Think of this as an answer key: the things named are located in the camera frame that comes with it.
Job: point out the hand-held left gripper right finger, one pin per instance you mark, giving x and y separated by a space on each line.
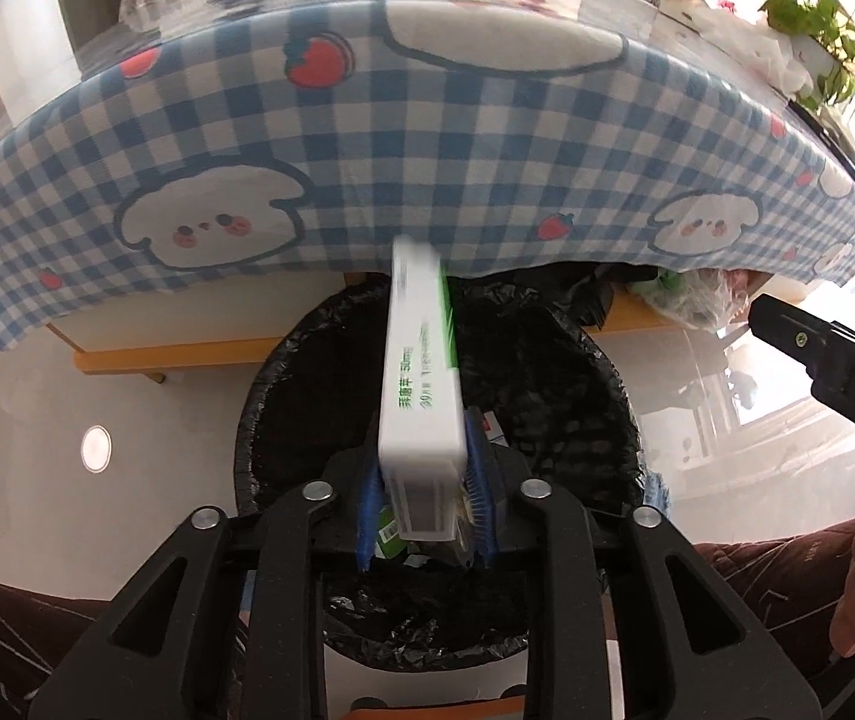
480 510

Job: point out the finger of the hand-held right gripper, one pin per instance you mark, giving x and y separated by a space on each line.
787 330

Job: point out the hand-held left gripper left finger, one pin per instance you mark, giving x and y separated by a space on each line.
367 514

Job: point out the white and green box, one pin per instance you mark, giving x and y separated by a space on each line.
420 390

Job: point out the black lined trash bin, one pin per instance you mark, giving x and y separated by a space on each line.
547 390

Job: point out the plastic bag with green items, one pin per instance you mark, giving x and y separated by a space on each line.
697 300

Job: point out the white plastic bag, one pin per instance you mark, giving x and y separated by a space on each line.
735 34

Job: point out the person's brown trousers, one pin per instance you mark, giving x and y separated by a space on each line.
7 630

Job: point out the blue checked tablecloth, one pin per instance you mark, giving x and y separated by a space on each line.
397 127

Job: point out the wooden table rail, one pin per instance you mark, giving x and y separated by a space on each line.
172 356

